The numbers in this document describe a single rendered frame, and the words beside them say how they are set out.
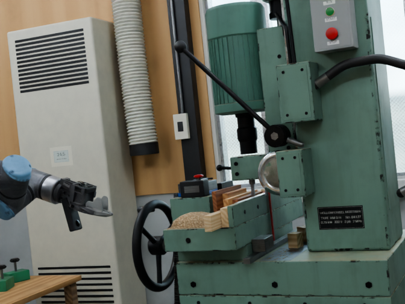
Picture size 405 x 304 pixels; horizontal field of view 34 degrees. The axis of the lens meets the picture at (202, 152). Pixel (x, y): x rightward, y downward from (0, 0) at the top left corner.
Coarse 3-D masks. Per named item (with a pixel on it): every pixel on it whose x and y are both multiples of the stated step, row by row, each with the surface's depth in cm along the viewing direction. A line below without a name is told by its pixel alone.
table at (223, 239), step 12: (288, 204) 208; (300, 204) 220; (264, 216) 188; (276, 216) 197; (288, 216) 207; (300, 216) 219; (168, 228) 179; (204, 228) 172; (228, 228) 168; (240, 228) 171; (252, 228) 179; (264, 228) 187; (276, 228) 196; (168, 240) 176; (180, 240) 174; (192, 240) 173; (204, 240) 171; (216, 240) 170; (228, 240) 169; (240, 240) 171
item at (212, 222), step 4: (216, 212) 169; (220, 212) 169; (204, 216) 164; (208, 216) 164; (212, 216) 165; (216, 216) 167; (220, 216) 169; (204, 220) 164; (208, 220) 164; (212, 220) 164; (216, 220) 167; (220, 220) 169; (204, 224) 164; (208, 224) 164; (212, 224) 164; (216, 224) 166; (220, 224) 168; (208, 228) 164; (212, 228) 164; (216, 228) 166
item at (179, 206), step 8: (176, 200) 200; (184, 200) 199; (192, 200) 198; (200, 200) 197; (208, 200) 196; (176, 208) 201; (184, 208) 199; (192, 208) 198; (200, 208) 197; (208, 208) 196; (176, 216) 201
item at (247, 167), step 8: (232, 160) 192; (240, 160) 191; (248, 160) 190; (256, 160) 189; (232, 168) 193; (240, 168) 191; (248, 168) 190; (256, 168) 189; (232, 176) 193; (240, 176) 192; (248, 176) 190; (256, 176) 189
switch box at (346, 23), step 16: (320, 0) 165; (336, 0) 163; (352, 0) 165; (320, 16) 165; (336, 16) 163; (352, 16) 163; (320, 32) 165; (352, 32) 162; (320, 48) 165; (336, 48) 164; (352, 48) 166
